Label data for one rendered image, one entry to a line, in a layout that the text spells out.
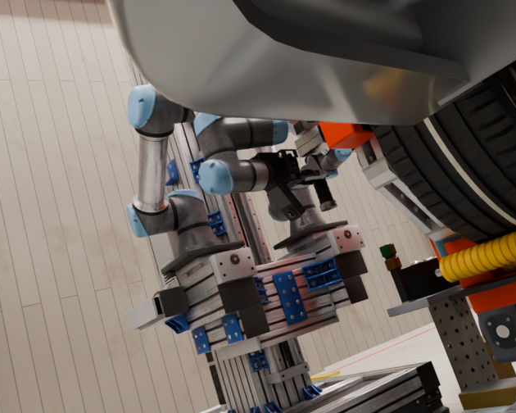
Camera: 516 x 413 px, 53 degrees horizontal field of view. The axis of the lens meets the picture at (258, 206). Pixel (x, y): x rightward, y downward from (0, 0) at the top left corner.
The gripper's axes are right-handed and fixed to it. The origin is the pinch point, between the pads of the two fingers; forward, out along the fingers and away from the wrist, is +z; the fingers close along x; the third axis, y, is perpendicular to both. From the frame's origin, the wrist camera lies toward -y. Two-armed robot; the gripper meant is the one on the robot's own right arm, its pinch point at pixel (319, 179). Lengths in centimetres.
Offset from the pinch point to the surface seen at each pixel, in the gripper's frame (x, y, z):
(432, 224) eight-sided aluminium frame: -22.8, -21.6, 4.2
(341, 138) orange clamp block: -24.6, -1.2, -19.0
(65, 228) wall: 325, 99, 66
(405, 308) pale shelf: 24, -40, 50
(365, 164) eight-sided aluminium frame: -21.6, -5.7, -10.0
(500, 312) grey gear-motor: -14, -47, 35
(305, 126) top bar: -4.5, 13.0, -3.0
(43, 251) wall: 327, 83, 45
